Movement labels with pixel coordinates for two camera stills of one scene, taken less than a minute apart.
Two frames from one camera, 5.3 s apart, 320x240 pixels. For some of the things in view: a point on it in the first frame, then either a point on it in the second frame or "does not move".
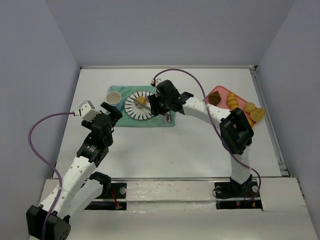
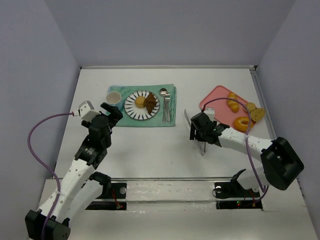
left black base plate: (118, 191) does not move
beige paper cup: (113, 97) does not move
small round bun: (141, 99) does not move
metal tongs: (135, 101) to (202, 146)
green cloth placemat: (127, 121) does not move
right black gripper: (155, 104) to (197, 129)
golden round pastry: (257, 114) does not move
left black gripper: (110, 113) does not move
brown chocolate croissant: (214, 98) to (150, 102)
